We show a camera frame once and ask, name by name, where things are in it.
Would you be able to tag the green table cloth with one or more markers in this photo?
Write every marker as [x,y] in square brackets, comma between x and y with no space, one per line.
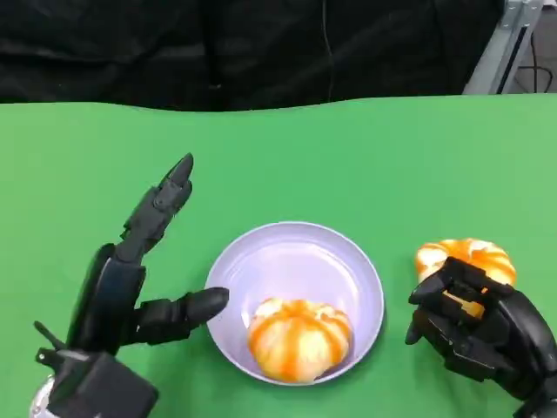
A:
[278,165]

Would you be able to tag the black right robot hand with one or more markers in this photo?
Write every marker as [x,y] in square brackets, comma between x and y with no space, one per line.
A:
[509,339]

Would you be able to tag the aluminium frame post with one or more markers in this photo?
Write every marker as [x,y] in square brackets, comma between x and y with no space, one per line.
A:
[494,61]

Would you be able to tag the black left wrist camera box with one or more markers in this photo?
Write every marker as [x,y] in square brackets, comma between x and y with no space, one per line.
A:
[100,387]

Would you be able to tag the orange white toy bread roll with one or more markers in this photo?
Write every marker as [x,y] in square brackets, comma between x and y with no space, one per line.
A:
[300,339]
[474,252]

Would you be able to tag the black backdrop curtain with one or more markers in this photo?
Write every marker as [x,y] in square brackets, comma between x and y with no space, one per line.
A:
[130,43]

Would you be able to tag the lilac plate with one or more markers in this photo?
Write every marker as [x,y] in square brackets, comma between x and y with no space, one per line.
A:
[296,265]

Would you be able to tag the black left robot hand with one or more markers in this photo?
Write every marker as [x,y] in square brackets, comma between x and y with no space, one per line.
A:
[109,296]

